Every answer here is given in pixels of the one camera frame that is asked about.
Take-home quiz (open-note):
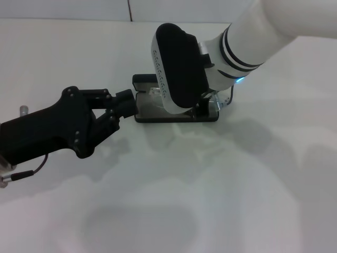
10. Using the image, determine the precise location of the left arm cable with connector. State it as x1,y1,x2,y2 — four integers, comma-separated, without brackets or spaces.
0,154,49,189

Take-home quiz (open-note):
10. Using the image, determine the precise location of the black glasses case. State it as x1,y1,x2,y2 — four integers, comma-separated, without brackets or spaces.
131,74,220,124

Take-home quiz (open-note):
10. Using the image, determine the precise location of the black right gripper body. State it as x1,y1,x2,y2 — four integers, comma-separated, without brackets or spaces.
193,95,213,117

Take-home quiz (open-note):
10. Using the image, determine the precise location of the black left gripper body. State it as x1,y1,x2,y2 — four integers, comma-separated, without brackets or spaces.
0,86,97,167

